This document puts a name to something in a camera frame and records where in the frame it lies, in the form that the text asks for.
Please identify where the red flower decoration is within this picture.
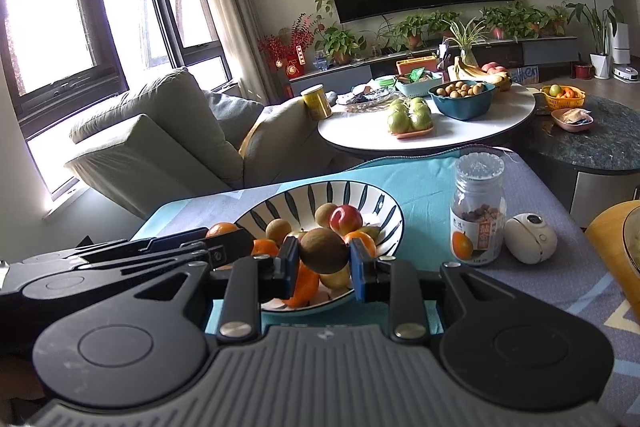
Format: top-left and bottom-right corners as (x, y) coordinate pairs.
(257, 14), (316, 80)

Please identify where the yellow wooden stool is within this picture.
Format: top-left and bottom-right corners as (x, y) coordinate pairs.
(585, 201), (640, 309)

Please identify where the grey cushion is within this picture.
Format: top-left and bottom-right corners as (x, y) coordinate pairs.
(205, 91), (265, 153)

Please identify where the dark-framed window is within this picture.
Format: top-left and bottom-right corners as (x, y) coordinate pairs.
(0, 0), (231, 208)

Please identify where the spider plant in vase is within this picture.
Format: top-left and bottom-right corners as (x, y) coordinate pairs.
(442, 19), (489, 68)

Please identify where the small orange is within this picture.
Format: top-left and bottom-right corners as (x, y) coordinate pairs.
(250, 238), (280, 258)
(206, 222), (240, 239)
(345, 231), (377, 258)

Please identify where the tray of green apples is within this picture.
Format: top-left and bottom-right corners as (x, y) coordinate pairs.
(386, 97), (435, 140)

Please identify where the pink snack dish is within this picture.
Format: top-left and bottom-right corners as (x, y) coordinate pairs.
(550, 108), (595, 132)

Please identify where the tall plant in white pot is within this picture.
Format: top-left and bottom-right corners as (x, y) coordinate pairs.
(567, 0), (624, 80)

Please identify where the clear jar with orange label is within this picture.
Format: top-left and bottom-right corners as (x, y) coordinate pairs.
(450, 152), (507, 267)

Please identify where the blue ceramic serving bowl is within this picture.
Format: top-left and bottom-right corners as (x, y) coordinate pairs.
(428, 80), (497, 122)

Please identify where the white vacuum dock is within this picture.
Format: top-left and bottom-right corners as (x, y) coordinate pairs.
(612, 23), (631, 66)

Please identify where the glass plate of snacks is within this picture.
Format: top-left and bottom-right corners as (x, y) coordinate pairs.
(336, 87), (396, 113)

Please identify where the beige sofa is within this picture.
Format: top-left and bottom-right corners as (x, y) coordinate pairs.
(63, 67), (339, 221)

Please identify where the brown kiwi fruit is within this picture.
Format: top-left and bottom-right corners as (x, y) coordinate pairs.
(299, 228), (350, 276)

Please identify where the bunch of bananas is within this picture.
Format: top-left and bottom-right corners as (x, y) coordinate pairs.
(452, 56), (512, 92)

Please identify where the white egg-shaped device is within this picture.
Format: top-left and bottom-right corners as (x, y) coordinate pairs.
(504, 213), (558, 265)

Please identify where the blue and grey tablecloth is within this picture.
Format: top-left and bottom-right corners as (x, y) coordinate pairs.
(129, 147), (640, 427)

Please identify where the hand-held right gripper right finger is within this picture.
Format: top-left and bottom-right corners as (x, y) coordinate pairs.
(349, 239), (522, 343)

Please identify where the light blue dish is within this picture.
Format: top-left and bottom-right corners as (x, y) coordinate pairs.
(395, 72), (444, 98)

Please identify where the dark marble round table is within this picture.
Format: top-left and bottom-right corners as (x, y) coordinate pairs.
(520, 94), (640, 228)

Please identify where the yellow-green fruit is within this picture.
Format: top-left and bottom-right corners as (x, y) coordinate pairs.
(320, 267), (354, 291)

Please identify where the yellow tin can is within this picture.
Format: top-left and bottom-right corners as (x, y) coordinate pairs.
(301, 85), (333, 122)

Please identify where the orange rectangular box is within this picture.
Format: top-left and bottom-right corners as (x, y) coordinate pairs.
(396, 54), (438, 76)

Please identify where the striped white ceramic bowl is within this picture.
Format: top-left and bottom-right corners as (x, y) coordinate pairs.
(234, 180), (405, 314)

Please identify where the yellow-rimmed food bowl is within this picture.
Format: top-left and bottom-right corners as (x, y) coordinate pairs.
(622, 207), (640, 276)

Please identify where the potted green plant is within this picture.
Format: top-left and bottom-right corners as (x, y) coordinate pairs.
(320, 27), (366, 66)
(425, 9), (460, 39)
(395, 14), (431, 50)
(479, 4), (526, 40)
(522, 4), (571, 37)

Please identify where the grey television cabinet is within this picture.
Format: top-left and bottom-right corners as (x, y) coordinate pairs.
(285, 35), (579, 96)

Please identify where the small red apple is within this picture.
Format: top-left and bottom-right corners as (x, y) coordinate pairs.
(329, 205), (364, 237)

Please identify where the yellow fruit basket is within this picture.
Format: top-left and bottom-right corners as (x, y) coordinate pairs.
(541, 85), (586, 110)

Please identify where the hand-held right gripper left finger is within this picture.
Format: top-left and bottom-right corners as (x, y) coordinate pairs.
(127, 237), (301, 341)

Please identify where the golden kiwi fruit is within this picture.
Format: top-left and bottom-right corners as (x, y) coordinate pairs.
(265, 218), (294, 246)
(315, 202), (341, 229)

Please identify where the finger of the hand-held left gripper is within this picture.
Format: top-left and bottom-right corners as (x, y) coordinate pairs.
(127, 228), (212, 255)
(150, 228), (255, 269)

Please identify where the beige curtain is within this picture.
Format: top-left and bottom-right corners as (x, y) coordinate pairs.
(187, 0), (281, 106)

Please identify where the round white coffee table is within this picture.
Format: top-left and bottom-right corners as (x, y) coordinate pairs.
(318, 82), (536, 153)

